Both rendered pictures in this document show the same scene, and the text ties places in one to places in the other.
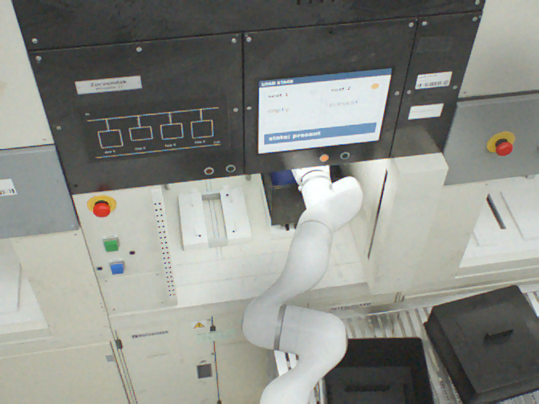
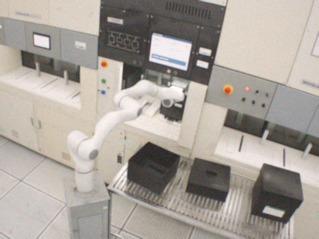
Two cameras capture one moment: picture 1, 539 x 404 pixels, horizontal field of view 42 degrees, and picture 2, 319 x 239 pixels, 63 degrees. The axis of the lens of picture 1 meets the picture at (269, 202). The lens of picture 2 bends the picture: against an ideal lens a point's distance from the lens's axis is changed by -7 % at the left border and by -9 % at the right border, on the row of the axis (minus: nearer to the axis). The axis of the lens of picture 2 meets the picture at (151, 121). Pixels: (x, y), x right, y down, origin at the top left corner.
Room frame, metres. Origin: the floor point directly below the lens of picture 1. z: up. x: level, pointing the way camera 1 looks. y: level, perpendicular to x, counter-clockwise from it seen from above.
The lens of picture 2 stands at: (-0.53, -0.97, 2.21)
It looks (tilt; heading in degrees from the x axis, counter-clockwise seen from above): 33 degrees down; 29
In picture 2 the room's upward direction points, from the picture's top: 8 degrees clockwise
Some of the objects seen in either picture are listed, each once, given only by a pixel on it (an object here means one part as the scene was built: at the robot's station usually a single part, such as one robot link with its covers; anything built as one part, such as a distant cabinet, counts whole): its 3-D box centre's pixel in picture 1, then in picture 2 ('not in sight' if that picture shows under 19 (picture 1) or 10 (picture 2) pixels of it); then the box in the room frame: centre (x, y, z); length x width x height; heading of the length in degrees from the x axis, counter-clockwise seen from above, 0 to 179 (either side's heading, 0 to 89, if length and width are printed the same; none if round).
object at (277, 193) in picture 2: not in sight; (275, 193); (1.09, -1.13, 0.89); 0.29 x 0.29 x 0.25; 15
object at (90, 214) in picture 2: not in sight; (86, 220); (0.41, -0.01, 0.38); 0.28 x 0.28 x 0.76; 56
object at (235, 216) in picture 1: (213, 216); (146, 107); (1.38, 0.17, 0.89); 0.22 x 0.21 x 0.04; 11
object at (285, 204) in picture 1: (300, 171); (176, 100); (1.43, -0.09, 1.06); 0.24 x 0.20 x 0.32; 101
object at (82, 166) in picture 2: not in sight; (80, 150); (0.41, 0.03, 1.07); 0.19 x 0.12 x 0.24; 80
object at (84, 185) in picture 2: not in sight; (84, 177); (0.41, -0.01, 0.85); 0.19 x 0.19 x 0.18
